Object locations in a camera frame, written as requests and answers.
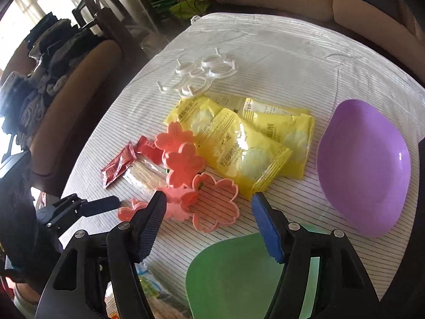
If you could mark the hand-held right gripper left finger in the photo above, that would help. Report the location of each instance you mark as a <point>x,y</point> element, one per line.
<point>149,232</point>

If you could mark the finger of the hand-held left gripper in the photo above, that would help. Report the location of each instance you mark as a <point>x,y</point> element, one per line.
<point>101,204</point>

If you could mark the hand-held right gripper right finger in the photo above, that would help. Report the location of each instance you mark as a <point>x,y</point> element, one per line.
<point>270,236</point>

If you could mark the small pink flower mould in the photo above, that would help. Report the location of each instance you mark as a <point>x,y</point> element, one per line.
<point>128,213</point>

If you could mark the large pink flower cutter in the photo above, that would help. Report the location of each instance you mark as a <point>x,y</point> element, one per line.
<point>198,223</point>

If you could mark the red sauce packet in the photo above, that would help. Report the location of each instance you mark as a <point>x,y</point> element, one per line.
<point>118,169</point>

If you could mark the green plastic bowl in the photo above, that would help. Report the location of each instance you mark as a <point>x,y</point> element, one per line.
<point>232,272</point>

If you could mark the clear toothpick packet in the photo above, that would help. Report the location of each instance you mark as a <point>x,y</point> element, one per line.
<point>146,176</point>

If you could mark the small red packet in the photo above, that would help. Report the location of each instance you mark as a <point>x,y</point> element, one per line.
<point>146,146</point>

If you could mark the yellow packet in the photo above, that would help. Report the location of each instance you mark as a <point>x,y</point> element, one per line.
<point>289,129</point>
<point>196,116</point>
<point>247,153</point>

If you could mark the orange candy wrappers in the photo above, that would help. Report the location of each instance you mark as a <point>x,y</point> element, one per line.
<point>174,138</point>

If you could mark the dark wooden chair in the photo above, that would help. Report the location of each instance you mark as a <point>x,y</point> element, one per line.
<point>76,106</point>

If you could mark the pile of dark clothes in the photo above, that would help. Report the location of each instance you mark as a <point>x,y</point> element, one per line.
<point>43,73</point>

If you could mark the green bag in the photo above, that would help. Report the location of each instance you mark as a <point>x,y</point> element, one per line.
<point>186,6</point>

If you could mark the brown sofa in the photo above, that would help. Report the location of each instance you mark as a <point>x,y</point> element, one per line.
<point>298,3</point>

